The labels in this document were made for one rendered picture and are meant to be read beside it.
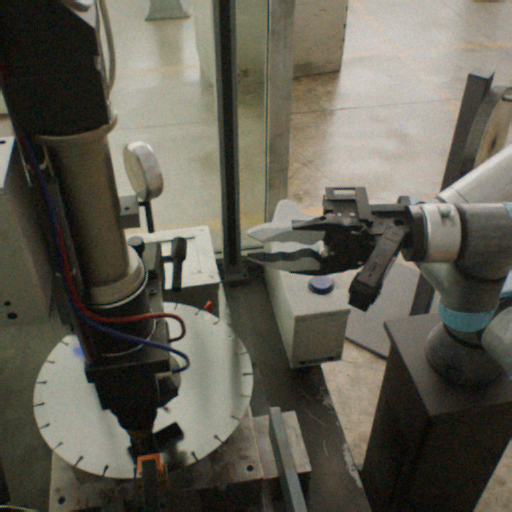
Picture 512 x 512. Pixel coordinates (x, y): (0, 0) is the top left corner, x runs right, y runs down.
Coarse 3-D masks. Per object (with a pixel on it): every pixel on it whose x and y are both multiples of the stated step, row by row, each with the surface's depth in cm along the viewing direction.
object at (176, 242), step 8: (176, 240) 73; (184, 240) 73; (176, 248) 72; (184, 248) 72; (176, 256) 72; (184, 256) 72; (176, 264) 71; (176, 272) 70; (176, 280) 69; (176, 288) 69
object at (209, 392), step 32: (192, 320) 100; (64, 352) 95; (192, 352) 95; (224, 352) 95; (64, 384) 90; (192, 384) 90; (224, 384) 90; (64, 416) 86; (96, 416) 86; (160, 416) 86; (192, 416) 86; (224, 416) 86; (64, 448) 82; (96, 448) 82; (128, 448) 82; (160, 448) 82; (192, 448) 82
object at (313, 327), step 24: (288, 288) 113; (336, 288) 113; (288, 312) 113; (312, 312) 108; (336, 312) 109; (288, 336) 116; (312, 336) 113; (336, 336) 114; (288, 360) 119; (312, 360) 119; (336, 360) 119
